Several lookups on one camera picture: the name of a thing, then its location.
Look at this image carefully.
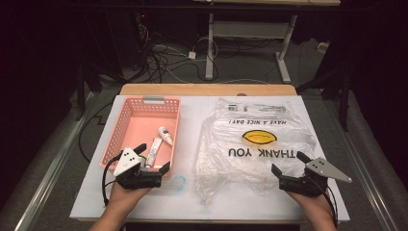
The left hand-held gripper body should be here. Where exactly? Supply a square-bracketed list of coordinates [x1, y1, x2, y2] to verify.
[114, 146, 163, 191]

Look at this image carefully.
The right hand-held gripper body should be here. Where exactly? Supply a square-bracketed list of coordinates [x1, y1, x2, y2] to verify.
[278, 157, 353, 197]

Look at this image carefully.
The white ointment tube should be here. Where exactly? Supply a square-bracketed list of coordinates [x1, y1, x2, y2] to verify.
[144, 137, 164, 168]

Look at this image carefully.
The pink perforated plastic basket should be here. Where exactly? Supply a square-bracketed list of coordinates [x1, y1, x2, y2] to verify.
[99, 95, 182, 179]

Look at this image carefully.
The small white dropper bottle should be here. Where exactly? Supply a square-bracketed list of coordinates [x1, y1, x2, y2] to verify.
[157, 125, 174, 147]

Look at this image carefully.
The clear printed plastic bag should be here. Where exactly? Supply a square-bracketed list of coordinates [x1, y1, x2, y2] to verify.
[193, 97, 319, 206]

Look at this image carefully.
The person's left hand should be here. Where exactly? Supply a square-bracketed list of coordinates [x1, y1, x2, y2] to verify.
[107, 183, 152, 211]

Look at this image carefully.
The person's right hand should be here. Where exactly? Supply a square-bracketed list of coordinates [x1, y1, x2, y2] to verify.
[287, 192, 333, 219]

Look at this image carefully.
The black metal stand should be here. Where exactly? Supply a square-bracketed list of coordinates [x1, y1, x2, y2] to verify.
[296, 62, 352, 133]
[74, 61, 104, 122]

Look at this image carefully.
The clear bluish ring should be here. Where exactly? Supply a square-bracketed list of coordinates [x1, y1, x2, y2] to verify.
[172, 174, 188, 195]

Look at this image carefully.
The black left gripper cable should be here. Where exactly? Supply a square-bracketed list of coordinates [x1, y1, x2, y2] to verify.
[101, 153, 123, 207]

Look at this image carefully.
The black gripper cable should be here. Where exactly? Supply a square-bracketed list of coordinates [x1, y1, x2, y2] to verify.
[316, 179, 340, 229]
[101, 153, 123, 207]

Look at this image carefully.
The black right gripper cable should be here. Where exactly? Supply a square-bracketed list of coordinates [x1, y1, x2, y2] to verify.
[316, 179, 340, 229]

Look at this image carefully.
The aluminium frame rail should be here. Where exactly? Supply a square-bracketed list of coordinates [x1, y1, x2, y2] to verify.
[13, 92, 99, 231]
[321, 95, 400, 231]

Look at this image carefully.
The tangle of floor cables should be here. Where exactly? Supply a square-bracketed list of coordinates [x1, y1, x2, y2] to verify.
[136, 23, 225, 85]

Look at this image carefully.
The white metal desk frame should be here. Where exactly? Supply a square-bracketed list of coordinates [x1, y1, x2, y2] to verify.
[191, 0, 342, 84]

